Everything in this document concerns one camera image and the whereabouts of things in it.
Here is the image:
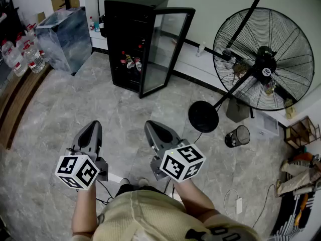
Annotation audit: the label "white flat box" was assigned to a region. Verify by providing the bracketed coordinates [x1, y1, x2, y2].
[252, 109, 279, 137]

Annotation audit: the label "white charger with cable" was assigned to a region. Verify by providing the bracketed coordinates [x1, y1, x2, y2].
[223, 189, 243, 217]

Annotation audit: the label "curved wooden platform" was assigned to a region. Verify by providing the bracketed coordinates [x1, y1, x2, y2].
[0, 63, 54, 150]

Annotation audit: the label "black mesh wastebasket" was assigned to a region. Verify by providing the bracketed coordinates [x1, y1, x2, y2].
[224, 125, 251, 148]

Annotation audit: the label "thin black cable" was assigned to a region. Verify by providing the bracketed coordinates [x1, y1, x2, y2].
[252, 184, 276, 229]

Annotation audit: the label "person's cream knit shirt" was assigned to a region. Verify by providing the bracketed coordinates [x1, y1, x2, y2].
[72, 189, 261, 241]

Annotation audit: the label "wooden rack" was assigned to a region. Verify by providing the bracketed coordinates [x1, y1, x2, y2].
[284, 116, 321, 149]

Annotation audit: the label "large black floor fan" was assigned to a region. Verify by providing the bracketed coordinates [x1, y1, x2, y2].
[188, 7, 315, 134]

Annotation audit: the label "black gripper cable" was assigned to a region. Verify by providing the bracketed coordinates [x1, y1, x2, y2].
[95, 179, 115, 205]

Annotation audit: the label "blue marbled cabinet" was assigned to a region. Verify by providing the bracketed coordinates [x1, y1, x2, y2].
[35, 6, 93, 76]

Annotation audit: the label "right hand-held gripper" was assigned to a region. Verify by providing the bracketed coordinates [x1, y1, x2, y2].
[144, 120, 207, 183]

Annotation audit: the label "person's black trousers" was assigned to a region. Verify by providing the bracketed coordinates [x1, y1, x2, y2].
[115, 183, 161, 198]

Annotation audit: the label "grey plastic container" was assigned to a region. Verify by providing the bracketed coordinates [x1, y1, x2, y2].
[226, 98, 251, 124]

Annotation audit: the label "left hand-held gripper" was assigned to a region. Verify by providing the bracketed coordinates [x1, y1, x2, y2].
[54, 120, 103, 191]

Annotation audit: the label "grey gripper camera box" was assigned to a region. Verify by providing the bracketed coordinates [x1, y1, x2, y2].
[149, 157, 169, 181]
[96, 157, 109, 182]

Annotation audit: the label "black shelf unit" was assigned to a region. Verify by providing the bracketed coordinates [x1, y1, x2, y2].
[0, 0, 24, 45]

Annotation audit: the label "large cardboard sheet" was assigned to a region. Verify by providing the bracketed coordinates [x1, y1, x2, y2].
[51, 0, 81, 12]

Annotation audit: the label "black side holder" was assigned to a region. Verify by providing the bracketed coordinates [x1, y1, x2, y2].
[98, 14, 107, 38]

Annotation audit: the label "group of clear water bottles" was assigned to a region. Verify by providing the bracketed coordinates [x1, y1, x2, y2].
[0, 23, 50, 77]

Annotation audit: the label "black white striped rug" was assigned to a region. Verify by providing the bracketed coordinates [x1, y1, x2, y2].
[270, 184, 318, 239]

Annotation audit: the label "person's left forearm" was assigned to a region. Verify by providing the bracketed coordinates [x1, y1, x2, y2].
[71, 182, 99, 237]

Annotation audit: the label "brown tangled cord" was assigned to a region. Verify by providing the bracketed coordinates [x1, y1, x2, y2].
[233, 61, 251, 83]

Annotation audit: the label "person's right forearm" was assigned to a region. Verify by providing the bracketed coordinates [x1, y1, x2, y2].
[172, 178, 222, 223]

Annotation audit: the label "black slanted pole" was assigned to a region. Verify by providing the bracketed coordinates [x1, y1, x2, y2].
[213, 0, 269, 61]

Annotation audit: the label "black mini fridge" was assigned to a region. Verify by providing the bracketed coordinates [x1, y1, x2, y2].
[104, 0, 170, 94]

